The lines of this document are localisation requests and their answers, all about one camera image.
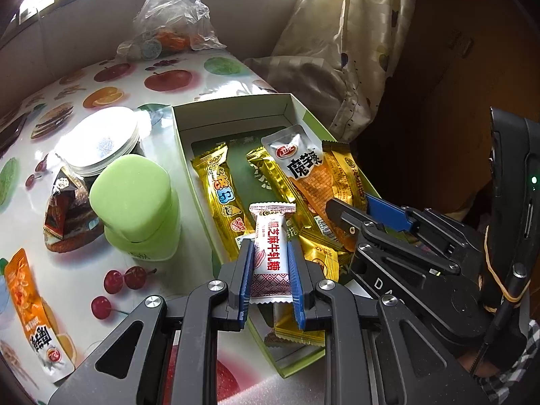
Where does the pink white sesame candy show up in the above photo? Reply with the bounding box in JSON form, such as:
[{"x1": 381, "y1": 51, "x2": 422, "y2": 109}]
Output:
[{"x1": 249, "y1": 202, "x2": 296, "y2": 304}]

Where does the long gold snack bar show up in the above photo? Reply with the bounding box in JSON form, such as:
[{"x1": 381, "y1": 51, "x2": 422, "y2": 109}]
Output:
[{"x1": 191, "y1": 143, "x2": 253, "y2": 261}]

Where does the orange white konjac snack pouch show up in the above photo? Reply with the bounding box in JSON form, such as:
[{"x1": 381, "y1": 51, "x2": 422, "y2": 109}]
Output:
[{"x1": 261, "y1": 125, "x2": 355, "y2": 251}]

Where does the green shallow cardboard box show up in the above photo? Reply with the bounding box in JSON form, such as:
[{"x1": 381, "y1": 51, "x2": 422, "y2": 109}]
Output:
[{"x1": 171, "y1": 92, "x2": 381, "y2": 379}]

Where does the white red konjac snack pouch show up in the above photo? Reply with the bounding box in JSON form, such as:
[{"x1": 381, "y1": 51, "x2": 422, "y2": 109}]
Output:
[{"x1": 4, "y1": 249, "x2": 74, "y2": 383}]

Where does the gold yellow biscuit packet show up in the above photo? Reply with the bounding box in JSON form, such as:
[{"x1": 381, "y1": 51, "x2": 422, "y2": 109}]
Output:
[{"x1": 322, "y1": 141, "x2": 368, "y2": 212}]

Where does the phone mounted on right gripper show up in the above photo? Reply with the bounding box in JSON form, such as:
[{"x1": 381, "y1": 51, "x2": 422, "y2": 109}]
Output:
[{"x1": 481, "y1": 108, "x2": 539, "y2": 309}]

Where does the green frosted jar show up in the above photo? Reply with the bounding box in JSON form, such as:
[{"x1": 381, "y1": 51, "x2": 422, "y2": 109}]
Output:
[{"x1": 90, "y1": 155, "x2": 180, "y2": 262}]

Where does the cream patterned curtain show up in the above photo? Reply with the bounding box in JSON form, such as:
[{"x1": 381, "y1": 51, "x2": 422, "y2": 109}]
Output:
[{"x1": 245, "y1": 0, "x2": 415, "y2": 143}]

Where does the white-lidded dark jar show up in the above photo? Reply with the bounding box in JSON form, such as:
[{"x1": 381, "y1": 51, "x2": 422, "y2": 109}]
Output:
[{"x1": 55, "y1": 107, "x2": 139, "y2": 177}]

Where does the clear plastic bag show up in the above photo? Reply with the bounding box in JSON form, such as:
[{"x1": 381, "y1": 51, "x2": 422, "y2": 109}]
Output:
[{"x1": 116, "y1": 0, "x2": 226, "y2": 61}]

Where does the black smartphone on table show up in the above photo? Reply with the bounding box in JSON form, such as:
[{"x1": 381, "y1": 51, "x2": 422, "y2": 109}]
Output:
[{"x1": 0, "y1": 112, "x2": 29, "y2": 154}]

